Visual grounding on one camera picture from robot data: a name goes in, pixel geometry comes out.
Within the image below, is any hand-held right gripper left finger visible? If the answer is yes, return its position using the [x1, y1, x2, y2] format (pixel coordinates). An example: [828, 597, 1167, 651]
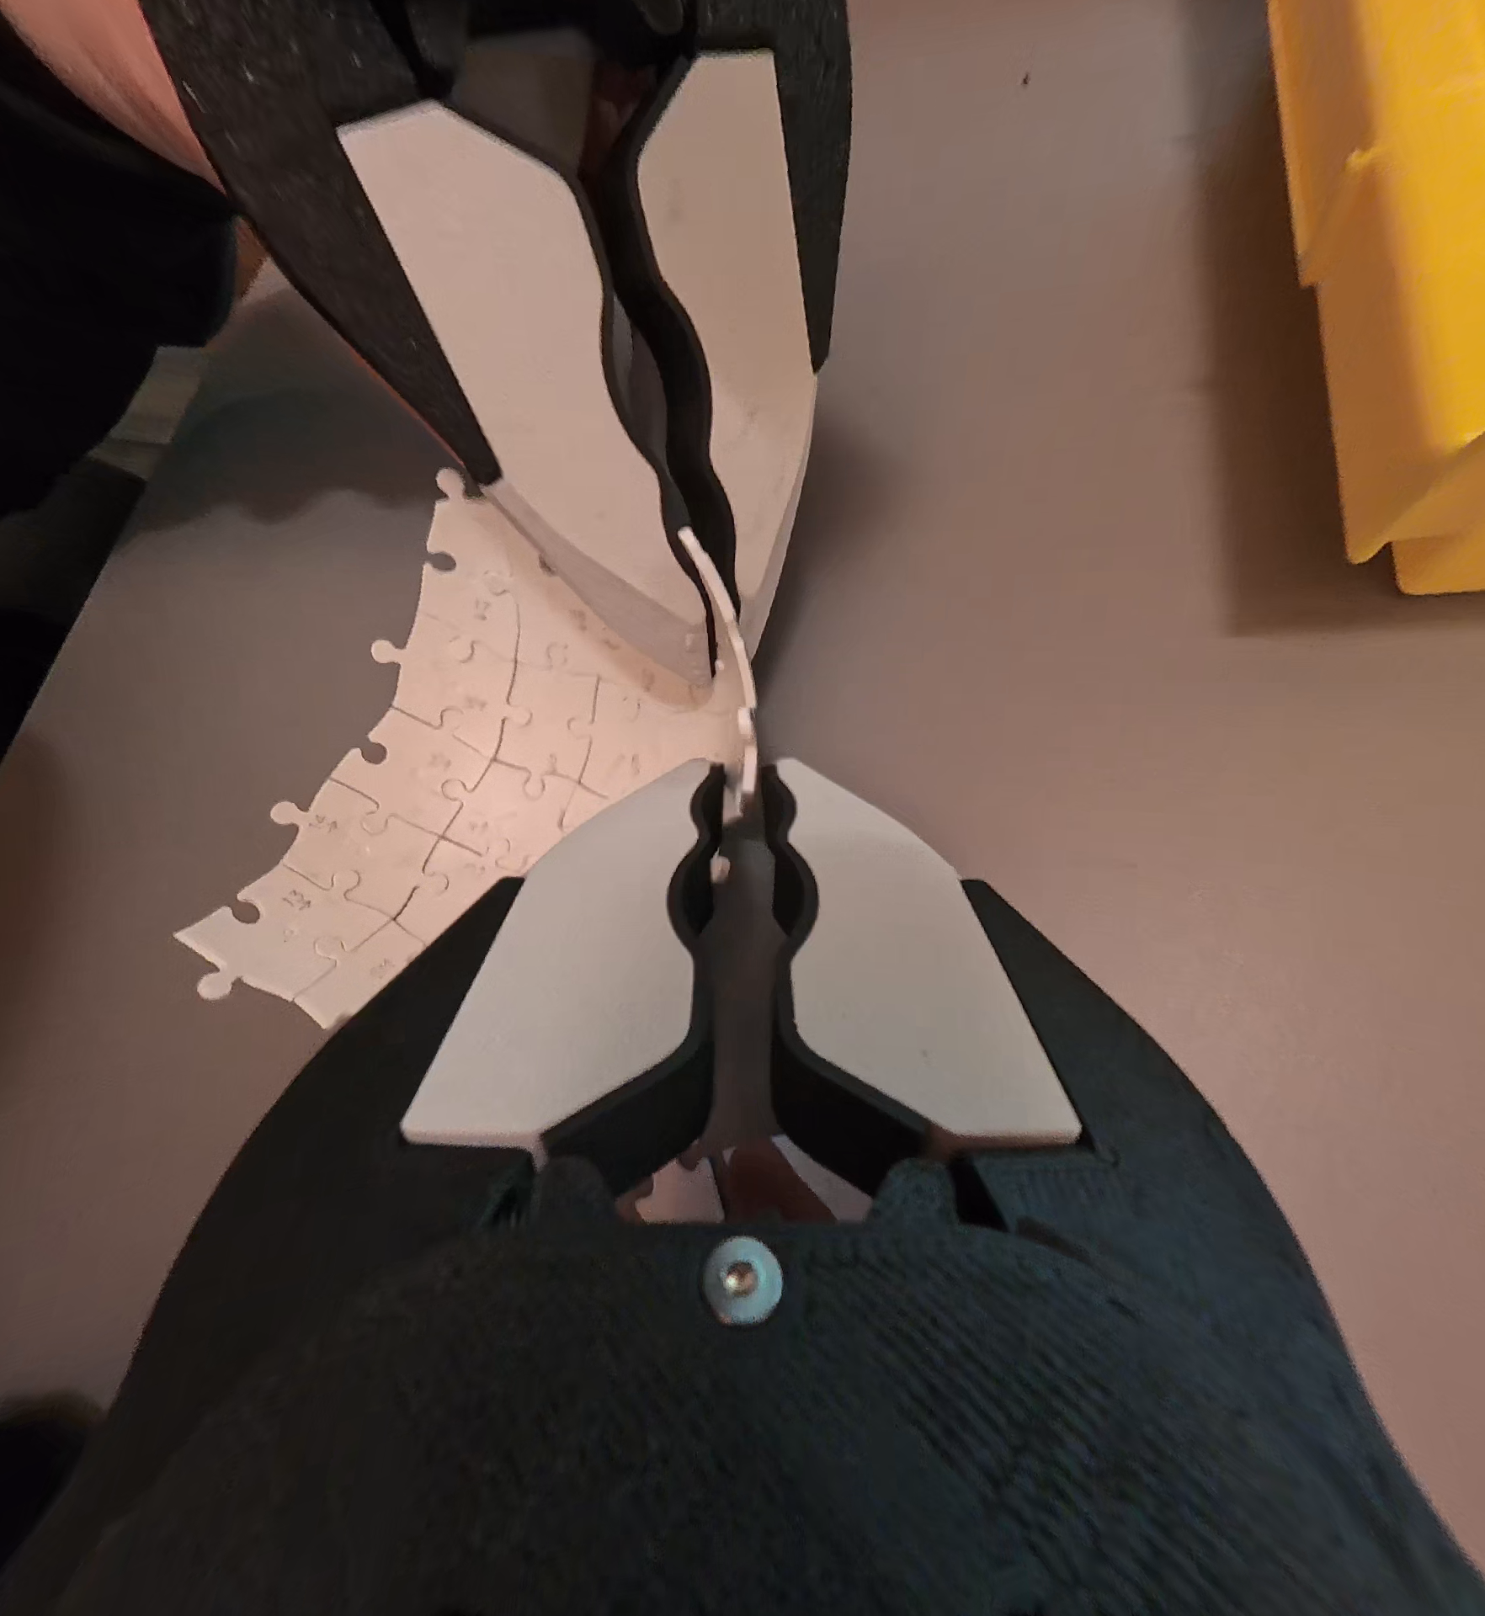
[398, 758, 731, 1188]

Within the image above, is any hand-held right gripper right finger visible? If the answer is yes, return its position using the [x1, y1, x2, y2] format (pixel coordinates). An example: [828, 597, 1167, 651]
[760, 755, 1084, 1194]

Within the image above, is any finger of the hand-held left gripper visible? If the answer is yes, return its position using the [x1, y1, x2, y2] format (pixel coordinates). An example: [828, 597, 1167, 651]
[614, 47, 823, 660]
[332, 98, 721, 689]

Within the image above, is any partly built white puzzle ball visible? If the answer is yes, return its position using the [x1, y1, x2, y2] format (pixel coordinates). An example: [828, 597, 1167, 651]
[174, 466, 768, 1030]

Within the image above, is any person's left forearm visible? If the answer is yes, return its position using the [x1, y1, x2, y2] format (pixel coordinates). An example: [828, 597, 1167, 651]
[0, 0, 239, 203]

